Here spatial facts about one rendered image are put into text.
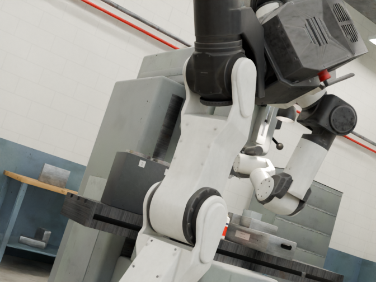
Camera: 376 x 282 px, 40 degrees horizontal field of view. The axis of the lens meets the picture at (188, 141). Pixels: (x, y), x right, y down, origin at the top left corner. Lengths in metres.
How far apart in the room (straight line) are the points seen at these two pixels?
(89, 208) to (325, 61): 0.83
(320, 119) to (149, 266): 0.64
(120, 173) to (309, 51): 0.75
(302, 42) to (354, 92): 7.76
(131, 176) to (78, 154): 4.50
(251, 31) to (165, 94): 1.06
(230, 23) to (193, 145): 0.30
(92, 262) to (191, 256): 1.15
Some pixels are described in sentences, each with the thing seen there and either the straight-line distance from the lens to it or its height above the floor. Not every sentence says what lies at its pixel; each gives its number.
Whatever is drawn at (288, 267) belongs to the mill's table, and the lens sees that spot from 2.16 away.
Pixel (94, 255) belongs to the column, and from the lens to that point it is 2.29.
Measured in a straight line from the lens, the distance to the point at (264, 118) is 1.96.
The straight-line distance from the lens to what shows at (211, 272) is 1.74.
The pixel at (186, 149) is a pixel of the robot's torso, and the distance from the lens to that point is 1.25.
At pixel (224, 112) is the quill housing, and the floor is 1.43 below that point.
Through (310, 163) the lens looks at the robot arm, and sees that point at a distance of 1.54.
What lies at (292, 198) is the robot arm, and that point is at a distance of 1.58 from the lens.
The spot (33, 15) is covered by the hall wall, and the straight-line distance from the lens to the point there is 6.14.
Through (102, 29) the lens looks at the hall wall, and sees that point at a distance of 6.39.
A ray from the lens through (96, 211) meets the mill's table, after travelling 1.64.
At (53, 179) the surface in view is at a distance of 5.58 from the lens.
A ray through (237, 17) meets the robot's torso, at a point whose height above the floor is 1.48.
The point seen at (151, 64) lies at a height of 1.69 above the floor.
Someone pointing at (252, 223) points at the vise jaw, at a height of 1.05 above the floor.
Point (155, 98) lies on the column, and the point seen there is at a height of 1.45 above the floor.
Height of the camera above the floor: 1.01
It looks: 8 degrees up
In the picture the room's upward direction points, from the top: 17 degrees clockwise
